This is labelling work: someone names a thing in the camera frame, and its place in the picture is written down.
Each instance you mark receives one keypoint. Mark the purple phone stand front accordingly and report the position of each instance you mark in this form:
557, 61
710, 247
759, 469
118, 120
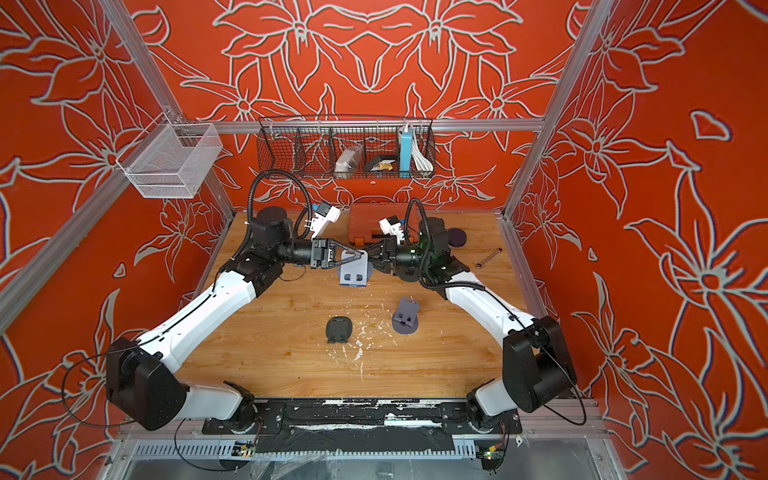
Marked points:
405, 319

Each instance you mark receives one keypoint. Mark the dark round disc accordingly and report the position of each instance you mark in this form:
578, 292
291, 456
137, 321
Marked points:
457, 237

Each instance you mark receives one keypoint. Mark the white wire wall basket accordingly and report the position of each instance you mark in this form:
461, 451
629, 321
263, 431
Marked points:
171, 161

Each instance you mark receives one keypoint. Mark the orange plastic tool case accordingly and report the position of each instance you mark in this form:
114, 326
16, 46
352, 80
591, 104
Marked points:
364, 220

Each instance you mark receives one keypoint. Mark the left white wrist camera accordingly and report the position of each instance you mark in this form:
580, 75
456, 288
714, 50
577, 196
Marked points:
323, 214

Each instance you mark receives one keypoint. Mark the silver foil packet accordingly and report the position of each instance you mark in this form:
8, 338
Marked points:
348, 162

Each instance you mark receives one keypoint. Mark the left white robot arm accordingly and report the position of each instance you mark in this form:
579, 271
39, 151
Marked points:
141, 374

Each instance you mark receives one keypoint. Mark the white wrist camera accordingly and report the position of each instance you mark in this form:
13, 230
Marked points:
323, 214
393, 227

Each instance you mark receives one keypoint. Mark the black phone stand front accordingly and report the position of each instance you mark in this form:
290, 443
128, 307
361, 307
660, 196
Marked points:
338, 330

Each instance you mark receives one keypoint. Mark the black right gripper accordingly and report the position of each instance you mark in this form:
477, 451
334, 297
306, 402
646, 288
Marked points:
390, 258

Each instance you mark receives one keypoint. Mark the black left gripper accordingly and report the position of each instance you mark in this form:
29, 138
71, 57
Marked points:
320, 254

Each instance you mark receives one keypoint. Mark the black wire wall basket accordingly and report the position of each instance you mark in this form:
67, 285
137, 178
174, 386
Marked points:
309, 148

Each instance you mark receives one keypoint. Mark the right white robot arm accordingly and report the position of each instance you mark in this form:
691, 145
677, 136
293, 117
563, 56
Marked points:
536, 363

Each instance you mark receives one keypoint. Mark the light blue box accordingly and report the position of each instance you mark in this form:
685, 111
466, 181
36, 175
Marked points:
405, 154

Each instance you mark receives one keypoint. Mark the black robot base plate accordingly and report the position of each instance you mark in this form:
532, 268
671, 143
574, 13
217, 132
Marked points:
371, 426

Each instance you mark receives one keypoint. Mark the purple-grey phone stand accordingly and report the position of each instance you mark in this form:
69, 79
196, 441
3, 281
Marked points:
354, 274

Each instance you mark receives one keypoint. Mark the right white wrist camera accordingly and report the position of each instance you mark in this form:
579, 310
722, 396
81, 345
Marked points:
393, 227

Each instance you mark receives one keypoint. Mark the small black box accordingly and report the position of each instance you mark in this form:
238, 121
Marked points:
382, 164

